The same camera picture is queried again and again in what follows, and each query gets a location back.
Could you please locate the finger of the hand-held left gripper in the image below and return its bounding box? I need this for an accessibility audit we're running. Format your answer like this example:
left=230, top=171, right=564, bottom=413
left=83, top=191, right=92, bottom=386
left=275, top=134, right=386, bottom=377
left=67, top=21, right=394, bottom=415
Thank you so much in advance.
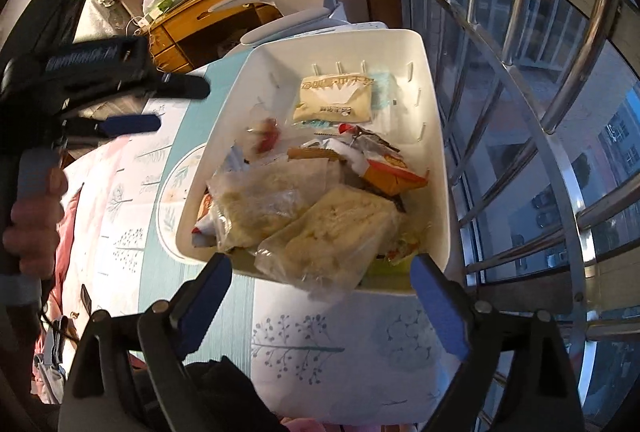
left=147, top=71, right=211, bottom=101
left=60, top=113, right=162, bottom=138

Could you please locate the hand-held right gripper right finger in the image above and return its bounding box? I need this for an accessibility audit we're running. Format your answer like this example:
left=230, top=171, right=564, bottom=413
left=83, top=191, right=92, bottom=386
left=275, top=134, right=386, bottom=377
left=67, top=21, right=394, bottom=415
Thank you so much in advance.
left=409, top=252, right=586, bottom=432

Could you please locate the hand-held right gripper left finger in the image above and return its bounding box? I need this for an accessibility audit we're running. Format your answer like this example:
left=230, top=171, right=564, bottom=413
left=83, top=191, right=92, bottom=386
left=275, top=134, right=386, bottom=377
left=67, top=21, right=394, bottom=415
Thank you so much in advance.
left=57, top=252, right=233, bottom=432

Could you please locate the red white snack packet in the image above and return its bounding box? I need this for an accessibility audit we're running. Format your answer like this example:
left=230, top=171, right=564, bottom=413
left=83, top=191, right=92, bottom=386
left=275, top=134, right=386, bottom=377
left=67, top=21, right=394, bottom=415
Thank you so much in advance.
left=191, top=192, right=218, bottom=248

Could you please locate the white plastic basket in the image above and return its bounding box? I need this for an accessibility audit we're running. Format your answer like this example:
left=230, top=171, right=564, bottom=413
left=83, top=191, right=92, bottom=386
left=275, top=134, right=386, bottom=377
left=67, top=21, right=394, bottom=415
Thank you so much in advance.
left=174, top=25, right=453, bottom=298

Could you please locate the large clear puffed rice bag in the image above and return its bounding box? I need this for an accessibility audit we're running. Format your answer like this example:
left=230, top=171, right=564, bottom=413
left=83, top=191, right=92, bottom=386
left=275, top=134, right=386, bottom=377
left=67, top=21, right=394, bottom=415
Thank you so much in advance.
left=206, top=159, right=313, bottom=250

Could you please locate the beige wafer packet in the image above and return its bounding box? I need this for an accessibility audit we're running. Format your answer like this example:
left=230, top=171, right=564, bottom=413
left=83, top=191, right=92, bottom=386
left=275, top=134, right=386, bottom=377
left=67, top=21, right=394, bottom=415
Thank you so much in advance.
left=254, top=183, right=407, bottom=300

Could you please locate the cream snack packet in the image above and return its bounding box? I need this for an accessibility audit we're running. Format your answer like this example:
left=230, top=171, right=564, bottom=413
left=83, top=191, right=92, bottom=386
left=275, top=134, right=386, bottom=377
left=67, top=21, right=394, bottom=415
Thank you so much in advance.
left=291, top=73, right=375, bottom=124

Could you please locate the large white apple chip packet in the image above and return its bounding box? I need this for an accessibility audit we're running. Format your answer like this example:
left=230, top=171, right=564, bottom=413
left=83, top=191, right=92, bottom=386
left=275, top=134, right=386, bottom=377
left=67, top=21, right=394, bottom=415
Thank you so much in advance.
left=300, top=125, right=406, bottom=173

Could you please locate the blue snack packet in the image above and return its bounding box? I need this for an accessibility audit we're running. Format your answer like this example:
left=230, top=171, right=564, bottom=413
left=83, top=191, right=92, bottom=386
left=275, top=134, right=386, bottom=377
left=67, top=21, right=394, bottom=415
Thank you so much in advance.
left=370, top=71, right=398, bottom=113

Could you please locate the person's left hand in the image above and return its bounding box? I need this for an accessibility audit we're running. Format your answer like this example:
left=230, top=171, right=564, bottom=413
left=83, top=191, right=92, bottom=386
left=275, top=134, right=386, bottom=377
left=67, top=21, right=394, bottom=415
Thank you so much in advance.
left=2, top=169, right=68, bottom=283

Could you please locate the wooden desk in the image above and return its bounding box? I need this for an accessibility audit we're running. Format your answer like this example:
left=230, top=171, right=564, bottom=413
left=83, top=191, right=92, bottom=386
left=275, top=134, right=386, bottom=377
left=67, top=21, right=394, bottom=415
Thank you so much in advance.
left=135, top=0, right=281, bottom=70

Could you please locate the white plastic bag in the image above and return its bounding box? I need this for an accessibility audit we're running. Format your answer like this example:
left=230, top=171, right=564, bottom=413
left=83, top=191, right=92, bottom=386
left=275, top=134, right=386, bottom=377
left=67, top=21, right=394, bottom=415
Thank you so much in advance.
left=141, top=0, right=177, bottom=16

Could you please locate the metal window guard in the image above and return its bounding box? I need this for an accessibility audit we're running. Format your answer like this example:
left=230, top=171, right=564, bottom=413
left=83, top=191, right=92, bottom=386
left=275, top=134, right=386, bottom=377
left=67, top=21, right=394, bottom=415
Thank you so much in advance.
left=390, top=0, right=640, bottom=432

